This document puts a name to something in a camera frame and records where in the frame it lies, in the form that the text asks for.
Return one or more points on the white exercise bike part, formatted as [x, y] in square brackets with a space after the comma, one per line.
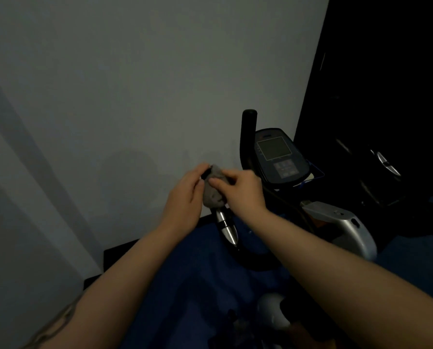
[272, 310]

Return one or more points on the exercise bike console display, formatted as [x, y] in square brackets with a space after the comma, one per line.
[278, 152]

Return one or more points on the black exercise machine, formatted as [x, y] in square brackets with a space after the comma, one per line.
[385, 163]

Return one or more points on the person's left hand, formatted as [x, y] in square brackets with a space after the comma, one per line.
[182, 203]

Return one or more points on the person's left thumb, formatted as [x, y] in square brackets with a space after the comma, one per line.
[199, 192]

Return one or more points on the person's right forearm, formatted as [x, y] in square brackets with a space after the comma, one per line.
[332, 279]

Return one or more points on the grey cleaning cloth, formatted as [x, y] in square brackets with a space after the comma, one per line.
[213, 196]

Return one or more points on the silver exercise bike frame cover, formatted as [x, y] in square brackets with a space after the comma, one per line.
[351, 228]

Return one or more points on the person's left forearm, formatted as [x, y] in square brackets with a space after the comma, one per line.
[129, 287]

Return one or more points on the person's right thumb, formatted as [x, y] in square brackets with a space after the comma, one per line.
[218, 183]

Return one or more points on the person's right hand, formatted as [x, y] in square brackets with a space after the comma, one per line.
[245, 196]

